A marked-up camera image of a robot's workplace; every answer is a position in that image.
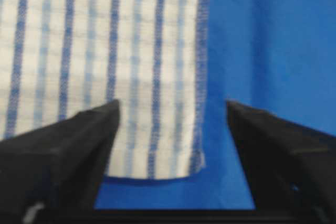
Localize blue striped white towel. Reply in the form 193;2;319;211
1;0;209;179

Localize blue tablecloth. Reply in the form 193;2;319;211
96;0;335;209

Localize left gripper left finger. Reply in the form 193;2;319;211
1;100;120;223

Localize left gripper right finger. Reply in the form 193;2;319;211
226;100;335;223

